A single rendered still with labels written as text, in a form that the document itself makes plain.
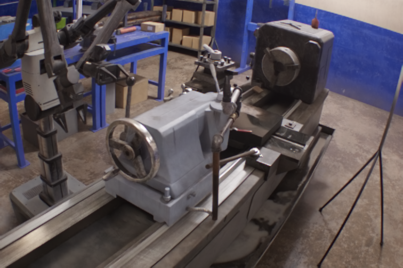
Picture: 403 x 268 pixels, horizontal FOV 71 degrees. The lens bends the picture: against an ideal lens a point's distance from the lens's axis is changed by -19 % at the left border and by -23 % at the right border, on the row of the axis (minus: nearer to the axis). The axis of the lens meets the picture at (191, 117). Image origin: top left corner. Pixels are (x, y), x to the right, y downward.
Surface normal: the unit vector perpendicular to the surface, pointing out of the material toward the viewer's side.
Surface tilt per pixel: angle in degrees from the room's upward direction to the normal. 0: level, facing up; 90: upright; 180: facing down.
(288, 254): 0
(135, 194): 90
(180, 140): 76
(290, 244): 0
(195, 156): 66
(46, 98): 90
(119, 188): 90
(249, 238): 0
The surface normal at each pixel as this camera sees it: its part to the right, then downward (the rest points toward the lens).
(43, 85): 0.83, 0.30
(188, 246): 0.09, -0.90
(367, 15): -0.54, 0.31
